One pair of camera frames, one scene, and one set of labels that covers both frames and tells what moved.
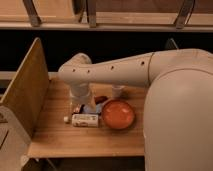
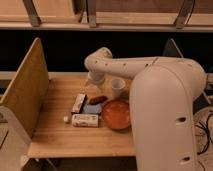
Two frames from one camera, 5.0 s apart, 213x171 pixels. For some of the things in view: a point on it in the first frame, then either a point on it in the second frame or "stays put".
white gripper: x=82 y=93 -> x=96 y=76
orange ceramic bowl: x=118 y=114 stays put
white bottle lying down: x=83 y=120 stays put
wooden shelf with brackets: x=128 y=15 stays put
